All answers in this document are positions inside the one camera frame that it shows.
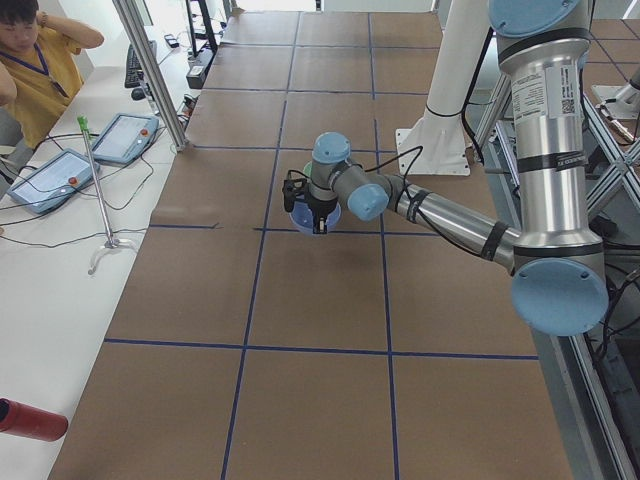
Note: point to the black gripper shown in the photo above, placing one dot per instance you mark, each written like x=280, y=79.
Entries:
x=318, y=206

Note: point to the blue bowl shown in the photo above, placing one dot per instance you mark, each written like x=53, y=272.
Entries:
x=302, y=218

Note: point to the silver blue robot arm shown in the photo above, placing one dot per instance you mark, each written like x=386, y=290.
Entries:
x=542, y=48

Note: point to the green bowl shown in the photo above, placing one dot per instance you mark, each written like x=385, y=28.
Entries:
x=307, y=170

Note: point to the brown paper table cover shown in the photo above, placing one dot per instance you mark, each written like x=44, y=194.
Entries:
x=243, y=349

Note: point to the black computer box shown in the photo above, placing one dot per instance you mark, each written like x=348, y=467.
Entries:
x=199, y=66

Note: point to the far blue teach pendant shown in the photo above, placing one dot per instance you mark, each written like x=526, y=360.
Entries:
x=125, y=138

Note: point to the blue teach pendant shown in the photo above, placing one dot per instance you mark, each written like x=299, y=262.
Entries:
x=53, y=183
x=125, y=138

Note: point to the black computer mouse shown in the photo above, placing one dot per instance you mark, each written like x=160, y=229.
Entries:
x=138, y=94

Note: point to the black keyboard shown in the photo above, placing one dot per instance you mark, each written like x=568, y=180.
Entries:
x=134, y=72

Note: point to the near blue teach pendant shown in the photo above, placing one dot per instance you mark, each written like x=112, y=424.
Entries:
x=53, y=183

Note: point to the person in yellow shirt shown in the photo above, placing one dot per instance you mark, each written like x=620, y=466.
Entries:
x=39, y=77

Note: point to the red cylinder bottle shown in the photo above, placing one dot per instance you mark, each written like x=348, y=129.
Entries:
x=26, y=421

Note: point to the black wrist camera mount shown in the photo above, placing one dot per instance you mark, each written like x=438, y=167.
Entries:
x=294, y=191

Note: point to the green handled reacher tool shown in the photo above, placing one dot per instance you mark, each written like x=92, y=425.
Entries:
x=112, y=243

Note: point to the aluminium frame post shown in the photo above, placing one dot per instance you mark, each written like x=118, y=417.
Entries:
x=133, y=25

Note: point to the aluminium side frame rail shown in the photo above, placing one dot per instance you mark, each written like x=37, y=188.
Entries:
x=574, y=279

